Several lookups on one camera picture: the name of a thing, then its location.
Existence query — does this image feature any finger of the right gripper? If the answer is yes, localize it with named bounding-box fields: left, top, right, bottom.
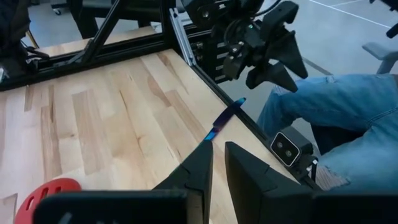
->
left=265, top=29, right=309, bottom=80
left=245, top=61, right=299, bottom=93

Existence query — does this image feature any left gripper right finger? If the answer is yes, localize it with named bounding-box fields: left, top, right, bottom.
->
left=224, top=141, right=313, bottom=224

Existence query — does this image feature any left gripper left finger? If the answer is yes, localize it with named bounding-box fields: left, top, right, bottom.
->
left=151, top=139, right=215, bottom=224

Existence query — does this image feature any iridescent table knife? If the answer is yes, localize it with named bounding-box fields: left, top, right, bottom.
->
left=203, top=97, right=247, bottom=142

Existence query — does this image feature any red slotted spoon metal handle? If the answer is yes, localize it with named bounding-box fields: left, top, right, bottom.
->
left=14, top=177, right=82, bottom=224

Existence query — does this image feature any person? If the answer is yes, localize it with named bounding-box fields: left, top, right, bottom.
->
left=256, top=73, right=398, bottom=193

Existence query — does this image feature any grey chair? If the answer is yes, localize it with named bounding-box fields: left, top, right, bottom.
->
left=362, top=42, right=398, bottom=75

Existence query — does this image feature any grey table-level camera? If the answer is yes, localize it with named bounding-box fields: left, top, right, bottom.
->
left=269, top=125, right=314, bottom=168

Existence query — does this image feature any black cable bundle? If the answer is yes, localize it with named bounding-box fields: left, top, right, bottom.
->
left=0, top=37, right=51, bottom=85

